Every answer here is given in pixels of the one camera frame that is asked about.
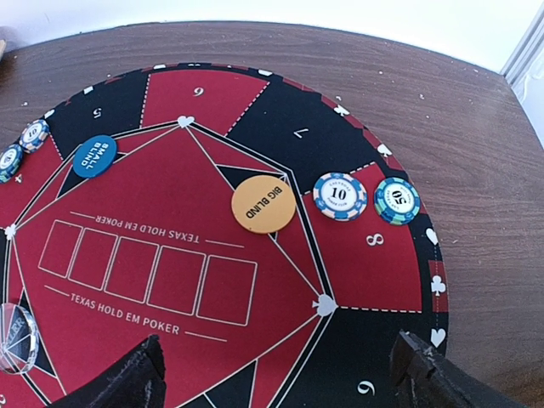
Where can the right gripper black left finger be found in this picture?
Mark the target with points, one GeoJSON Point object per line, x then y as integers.
{"type": "Point", "coordinates": [137, 379]}

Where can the orange big blind button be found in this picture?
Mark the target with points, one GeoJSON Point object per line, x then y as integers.
{"type": "Point", "coordinates": [263, 204]}

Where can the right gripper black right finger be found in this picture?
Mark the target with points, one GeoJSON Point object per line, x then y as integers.
{"type": "Point", "coordinates": [422, 377]}

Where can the green fifty chips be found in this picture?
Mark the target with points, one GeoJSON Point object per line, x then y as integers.
{"type": "Point", "coordinates": [11, 159]}

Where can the right aluminium frame post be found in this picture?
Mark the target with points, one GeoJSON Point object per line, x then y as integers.
{"type": "Point", "coordinates": [526, 52]}

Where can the blue ten chips sector eight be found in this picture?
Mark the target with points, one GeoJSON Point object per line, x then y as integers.
{"type": "Point", "coordinates": [340, 196]}

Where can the single green fifty chip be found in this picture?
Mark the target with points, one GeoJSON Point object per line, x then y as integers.
{"type": "Point", "coordinates": [396, 201]}

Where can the round red black poker mat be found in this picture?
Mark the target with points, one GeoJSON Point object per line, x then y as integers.
{"type": "Point", "coordinates": [302, 317]}

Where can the clear acrylic dealer button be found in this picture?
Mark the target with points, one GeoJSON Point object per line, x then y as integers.
{"type": "Point", "coordinates": [19, 339]}

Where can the single blue ten chip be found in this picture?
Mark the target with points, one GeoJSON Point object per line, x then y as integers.
{"type": "Point", "coordinates": [34, 135]}

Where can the blue small blind button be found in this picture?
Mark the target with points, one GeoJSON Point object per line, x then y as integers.
{"type": "Point", "coordinates": [95, 156]}

